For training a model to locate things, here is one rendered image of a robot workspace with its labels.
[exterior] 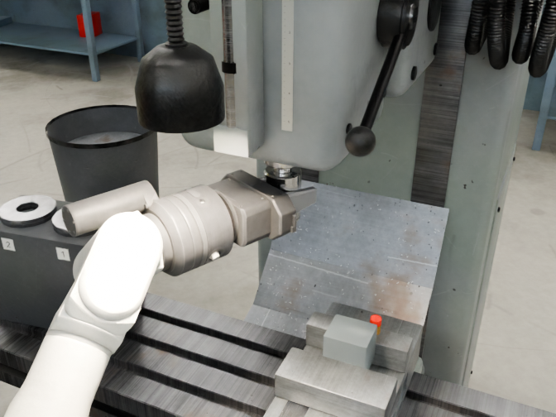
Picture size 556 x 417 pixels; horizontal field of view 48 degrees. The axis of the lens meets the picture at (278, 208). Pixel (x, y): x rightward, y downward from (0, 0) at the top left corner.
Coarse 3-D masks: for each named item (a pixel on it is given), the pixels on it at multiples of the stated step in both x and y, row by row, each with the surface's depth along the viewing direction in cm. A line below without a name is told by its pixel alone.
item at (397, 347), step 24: (336, 312) 99; (360, 312) 99; (312, 336) 91; (384, 336) 88; (408, 336) 94; (384, 360) 88; (408, 360) 87; (408, 384) 93; (288, 408) 82; (312, 408) 82
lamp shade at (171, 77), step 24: (168, 48) 48; (192, 48) 49; (144, 72) 48; (168, 72) 47; (192, 72) 48; (216, 72) 50; (144, 96) 48; (168, 96) 48; (192, 96) 48; (216, 96) 49; (144, 120) 50; (168, 120) 49; (192, 120) 49; (216, 120) 50
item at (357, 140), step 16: (384, 0) 65; (400, 0) 65; (416, 0) 68; (384, 16) 65; (400, 16) 65; (416, 16) 68; (384, 32) 66; (400, 32) 66; (400, 48) 66; (384, 64) 64; (384, 80) 63; (368, 112) 61; (352, 128) 60; (368, 128) 60; (352, 144) 59; (368, 144) 59
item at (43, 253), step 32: (0, 224) 100; (32, 224) 100; (64, 224) 98; (0, 256) 101; (32, 256) 99; (64, 256) 97; (0, 288) 105; (32, 288) 102; (64, 288) 100; (32, 320) 106
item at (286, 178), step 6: (270, 168) 78; (294, 168) 78; (264, 174) 77; (270, 174) 76; (276, 174) 76; (282, 174) 76; (288, 174) 76; (294, 174) 76; (300, 174) 77; (270, 180) 76; (276, 180) 76; (282, 180) 75; (288, 180) 76; (294, 180) 76
